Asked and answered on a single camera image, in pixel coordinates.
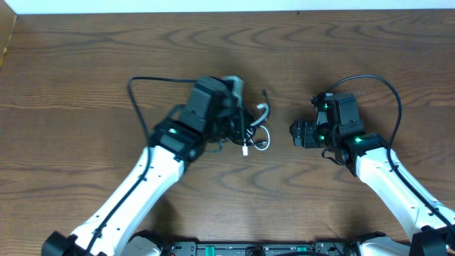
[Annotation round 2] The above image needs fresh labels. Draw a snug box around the black usb cable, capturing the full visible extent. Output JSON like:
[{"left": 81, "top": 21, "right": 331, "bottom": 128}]
[{"left": 205, "top": 89, "right": 272, "bottom": 154}]

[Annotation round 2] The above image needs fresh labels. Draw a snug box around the white usb cable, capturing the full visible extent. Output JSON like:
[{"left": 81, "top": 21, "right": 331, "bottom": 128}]
[{"left": 241, "top": 102, "right": 271, "bottom": 156}]

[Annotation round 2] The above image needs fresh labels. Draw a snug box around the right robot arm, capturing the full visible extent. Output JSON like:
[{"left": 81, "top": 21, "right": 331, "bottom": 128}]
[{"left": 289, "top": 93, "right": 454, "bottom": 255}]

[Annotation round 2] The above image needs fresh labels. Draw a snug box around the left camera black cable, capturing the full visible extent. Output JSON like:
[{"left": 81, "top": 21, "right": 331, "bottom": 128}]
[{"left": 83, "top": 76, "right": 197, "bottom": 256}]

